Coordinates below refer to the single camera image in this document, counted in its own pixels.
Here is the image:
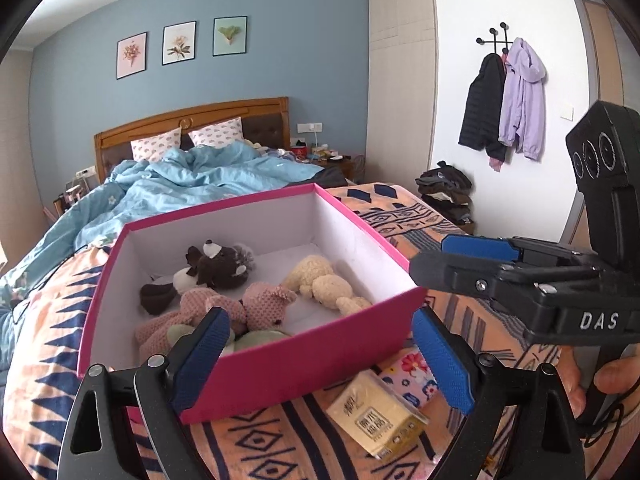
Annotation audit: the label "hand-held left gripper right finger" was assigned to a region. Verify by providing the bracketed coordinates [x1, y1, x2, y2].
[411, 306, 586, 480]

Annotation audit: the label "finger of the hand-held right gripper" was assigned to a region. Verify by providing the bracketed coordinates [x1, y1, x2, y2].
[409, 252, 563, 322]
[441, 234, 598, 272]

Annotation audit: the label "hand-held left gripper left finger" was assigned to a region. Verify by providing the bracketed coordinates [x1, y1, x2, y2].
[57, 306, 232, 480]

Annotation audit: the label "floral tissue pack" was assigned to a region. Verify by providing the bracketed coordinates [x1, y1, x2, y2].
[377, 350, 441, 406]

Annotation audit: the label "green and white plush toy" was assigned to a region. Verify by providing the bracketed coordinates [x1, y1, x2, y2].
[165, 325, 291, 356]

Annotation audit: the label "pink cardboard box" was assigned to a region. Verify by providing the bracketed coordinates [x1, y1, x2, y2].
[76, 183, 426, 426]

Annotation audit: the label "brown plush toy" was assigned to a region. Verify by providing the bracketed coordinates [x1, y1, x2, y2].
[140, 240, 256, 316]

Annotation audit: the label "yellow tissue pack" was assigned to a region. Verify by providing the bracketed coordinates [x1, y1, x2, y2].
[326, 371, 431, 461]

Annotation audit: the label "cream plush toy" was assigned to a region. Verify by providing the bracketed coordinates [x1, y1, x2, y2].
[282, 255, 373, 317]

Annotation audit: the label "person's right hand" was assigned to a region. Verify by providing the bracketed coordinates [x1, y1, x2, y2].
[561, 345, 640, 418]

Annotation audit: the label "pile of dark clothes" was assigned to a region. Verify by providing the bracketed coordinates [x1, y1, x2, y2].
[415, 161, 473, 233]

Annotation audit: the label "orange patterned blanket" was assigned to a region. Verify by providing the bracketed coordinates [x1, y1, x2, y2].
[0, 182, 581, 480]

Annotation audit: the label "black puffer jacket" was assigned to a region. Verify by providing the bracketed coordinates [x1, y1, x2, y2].
[459, 52, 507, 161]

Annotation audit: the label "purple hooded jacket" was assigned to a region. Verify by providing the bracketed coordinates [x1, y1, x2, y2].
[497, 37, 547, 161]

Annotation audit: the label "dark grey cloth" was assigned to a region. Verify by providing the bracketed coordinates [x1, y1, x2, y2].
[315, 167, 351, 189]

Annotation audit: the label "wooden door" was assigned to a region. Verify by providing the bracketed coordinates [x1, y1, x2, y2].
[570, 0, 640, 241]

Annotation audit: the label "light blue duvet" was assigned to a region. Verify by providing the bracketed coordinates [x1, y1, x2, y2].
[0, 141, 326, 361]

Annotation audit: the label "beige wardrobe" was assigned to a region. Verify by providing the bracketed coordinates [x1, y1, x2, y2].
[367, 0, 441, 186]

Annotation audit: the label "cluttered bedside items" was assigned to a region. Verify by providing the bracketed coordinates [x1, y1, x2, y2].
[52, 175, 96, 211]

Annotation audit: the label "spotted white pillow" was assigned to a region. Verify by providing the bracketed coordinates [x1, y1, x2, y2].
[187, 116, 245, 147]
[131, 127, 182, 162]

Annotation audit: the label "wooden bed headboard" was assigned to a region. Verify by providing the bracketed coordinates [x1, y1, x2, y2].
[94, 96, 291, 186]

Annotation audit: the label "pink flower framed picture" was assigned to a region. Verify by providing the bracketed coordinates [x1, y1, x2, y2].
[116, 31, 148, 80]

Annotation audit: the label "white flower framed picture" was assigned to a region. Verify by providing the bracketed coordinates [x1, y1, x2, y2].
[161, 21, 197, 66]

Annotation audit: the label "green leaf framed picture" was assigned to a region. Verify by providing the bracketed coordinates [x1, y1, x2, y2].
[212, 15, 248, 57]

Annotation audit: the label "black cable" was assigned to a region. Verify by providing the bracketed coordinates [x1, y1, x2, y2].
[580, 395, 628, 441]

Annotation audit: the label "black wall coat hook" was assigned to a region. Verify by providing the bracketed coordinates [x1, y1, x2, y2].
[476, 22, 513, 56]

